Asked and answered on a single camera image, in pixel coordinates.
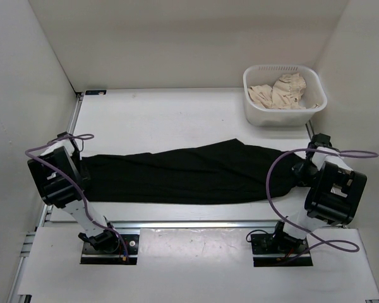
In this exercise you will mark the white plastic laundry basket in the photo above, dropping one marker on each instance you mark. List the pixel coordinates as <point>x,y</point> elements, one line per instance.
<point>314,98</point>

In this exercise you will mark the black trousers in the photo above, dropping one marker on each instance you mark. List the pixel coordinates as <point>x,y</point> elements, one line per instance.
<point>228,172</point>

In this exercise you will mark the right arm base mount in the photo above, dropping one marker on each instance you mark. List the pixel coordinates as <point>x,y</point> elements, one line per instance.
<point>265,251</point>

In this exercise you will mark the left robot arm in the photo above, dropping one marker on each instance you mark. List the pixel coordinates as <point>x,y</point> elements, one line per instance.
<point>60,178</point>

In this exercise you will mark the front aluminium rail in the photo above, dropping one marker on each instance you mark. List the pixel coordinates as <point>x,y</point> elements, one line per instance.
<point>194,224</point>

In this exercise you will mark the dark blue label sticker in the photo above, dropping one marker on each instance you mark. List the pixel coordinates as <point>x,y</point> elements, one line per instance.
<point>95,92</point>

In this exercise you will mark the white front cover board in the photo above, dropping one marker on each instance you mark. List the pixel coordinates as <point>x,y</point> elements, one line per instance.
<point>190,266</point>

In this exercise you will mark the left aluminium rail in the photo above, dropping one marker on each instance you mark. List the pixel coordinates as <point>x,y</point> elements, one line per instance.
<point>45,215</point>

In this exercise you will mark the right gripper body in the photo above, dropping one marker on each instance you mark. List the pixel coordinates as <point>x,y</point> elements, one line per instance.
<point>304,171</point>

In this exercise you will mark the beige trousers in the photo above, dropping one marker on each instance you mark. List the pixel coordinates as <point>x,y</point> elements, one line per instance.
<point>285,94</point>

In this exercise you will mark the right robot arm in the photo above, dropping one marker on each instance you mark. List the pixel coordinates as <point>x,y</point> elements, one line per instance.
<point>299,225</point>

